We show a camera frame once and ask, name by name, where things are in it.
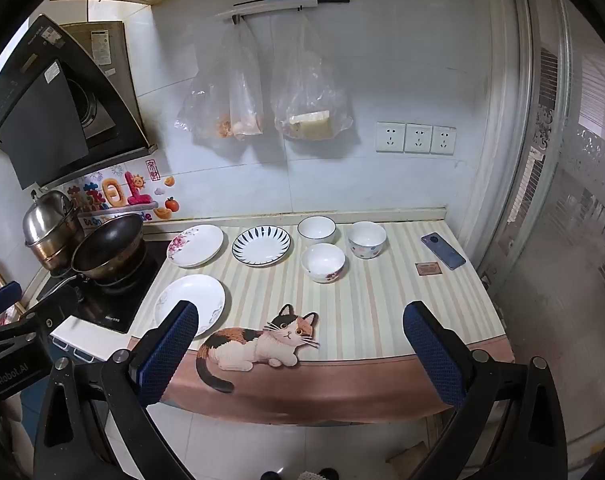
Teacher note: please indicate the blue floral white bowl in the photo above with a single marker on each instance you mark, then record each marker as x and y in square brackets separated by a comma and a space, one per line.
[366, 240]

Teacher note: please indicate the colourful wall stickers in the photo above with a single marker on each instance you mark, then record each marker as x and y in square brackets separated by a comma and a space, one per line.
[117, 195]

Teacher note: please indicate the dark rimmed white bowl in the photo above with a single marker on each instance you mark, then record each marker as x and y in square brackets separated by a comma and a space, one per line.
[316, 230]

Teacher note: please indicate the white wall rack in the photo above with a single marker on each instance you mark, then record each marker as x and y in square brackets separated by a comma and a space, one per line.
[267, 7]

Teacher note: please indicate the glass sliding door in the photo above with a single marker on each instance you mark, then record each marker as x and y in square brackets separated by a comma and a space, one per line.
[557, 210]

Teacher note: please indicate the steel pot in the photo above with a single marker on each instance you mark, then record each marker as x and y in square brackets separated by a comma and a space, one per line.
[57, 255]

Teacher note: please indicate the black range hood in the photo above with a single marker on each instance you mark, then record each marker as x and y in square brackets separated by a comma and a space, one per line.
[57, 110]

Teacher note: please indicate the pale yellow block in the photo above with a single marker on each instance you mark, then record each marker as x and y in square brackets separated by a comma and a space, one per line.
[310, 124]

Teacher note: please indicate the grey floral white plate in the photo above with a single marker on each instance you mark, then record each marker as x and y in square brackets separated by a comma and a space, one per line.
[182, 295]

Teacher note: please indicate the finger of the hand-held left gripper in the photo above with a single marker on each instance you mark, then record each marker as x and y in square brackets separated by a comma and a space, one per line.
[0, 297]
[52, 305]

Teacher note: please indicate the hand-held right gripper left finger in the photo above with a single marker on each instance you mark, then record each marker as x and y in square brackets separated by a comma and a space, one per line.
[170, 355]

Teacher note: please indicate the blue smartphone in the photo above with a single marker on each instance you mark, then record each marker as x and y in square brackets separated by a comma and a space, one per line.
[443, 251]

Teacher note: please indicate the black frying pan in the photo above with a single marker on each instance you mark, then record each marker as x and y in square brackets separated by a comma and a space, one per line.
[107, 245]

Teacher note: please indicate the cat print striped tablecloth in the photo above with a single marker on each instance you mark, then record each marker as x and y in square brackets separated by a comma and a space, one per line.
[382, 310]

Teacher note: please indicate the pink floral white bowl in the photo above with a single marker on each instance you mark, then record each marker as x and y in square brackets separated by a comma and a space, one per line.
[323, 263]

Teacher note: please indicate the pink floral white plate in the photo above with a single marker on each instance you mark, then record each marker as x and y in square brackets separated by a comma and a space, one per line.
[195, 246]

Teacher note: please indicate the black induction cooktop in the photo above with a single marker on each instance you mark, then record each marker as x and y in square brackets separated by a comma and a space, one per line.
[127, 305]

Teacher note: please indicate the blue striped white plate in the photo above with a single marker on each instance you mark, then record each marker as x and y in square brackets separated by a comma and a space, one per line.
[261, 246]

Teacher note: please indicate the white wall socket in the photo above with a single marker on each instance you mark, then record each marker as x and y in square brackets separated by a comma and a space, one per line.
[443, 140]
[391, 136]
[418, 138]

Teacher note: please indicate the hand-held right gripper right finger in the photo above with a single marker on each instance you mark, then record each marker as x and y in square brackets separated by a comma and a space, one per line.
[432, 360]

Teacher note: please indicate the brown card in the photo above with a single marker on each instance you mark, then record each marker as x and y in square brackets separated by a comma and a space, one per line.
[428, 268]

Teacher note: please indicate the steel pot lid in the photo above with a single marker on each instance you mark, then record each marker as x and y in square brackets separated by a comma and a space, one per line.
[45, 217]

